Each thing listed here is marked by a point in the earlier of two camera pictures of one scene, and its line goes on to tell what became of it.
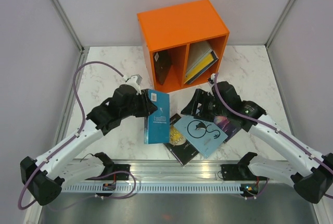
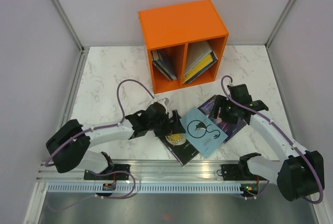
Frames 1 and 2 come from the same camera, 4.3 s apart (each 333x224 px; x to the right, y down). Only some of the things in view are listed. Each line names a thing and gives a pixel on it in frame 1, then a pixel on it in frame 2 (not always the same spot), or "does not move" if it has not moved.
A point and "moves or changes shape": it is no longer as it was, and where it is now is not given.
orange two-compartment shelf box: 172,28 does not move
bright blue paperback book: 156,125 moves or changes shape
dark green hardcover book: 162,61 → 172,76
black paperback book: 179,145 does not move
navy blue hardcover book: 215,59 does not move
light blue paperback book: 205,136 does not move
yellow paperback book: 201,66 does not move
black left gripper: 148,105 → 175,127
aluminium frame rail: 178,171 does not move
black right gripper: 191,108 → 221,101
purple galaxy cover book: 227,125 does not move
